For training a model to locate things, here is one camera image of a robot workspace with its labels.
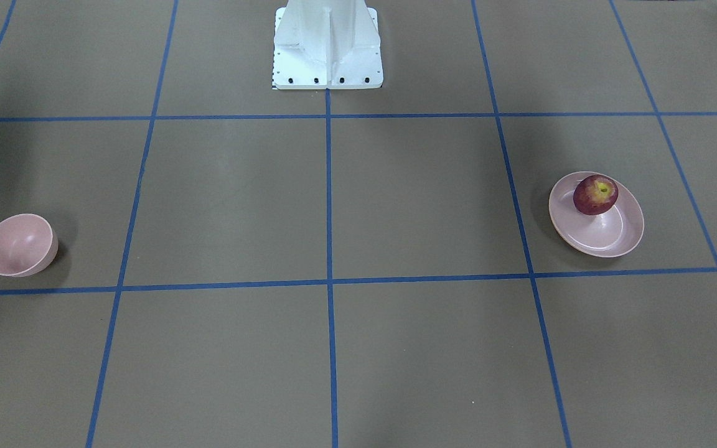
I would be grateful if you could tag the red apple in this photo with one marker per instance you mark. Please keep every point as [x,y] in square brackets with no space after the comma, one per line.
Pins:
[595,195]

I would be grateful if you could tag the pink bowl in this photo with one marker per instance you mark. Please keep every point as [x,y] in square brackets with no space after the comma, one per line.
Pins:
[28,245]

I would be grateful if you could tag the pink plate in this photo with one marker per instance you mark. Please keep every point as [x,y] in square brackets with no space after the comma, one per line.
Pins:
[610,235]

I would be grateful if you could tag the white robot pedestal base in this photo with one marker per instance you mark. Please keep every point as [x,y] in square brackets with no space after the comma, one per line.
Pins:
[326,45]

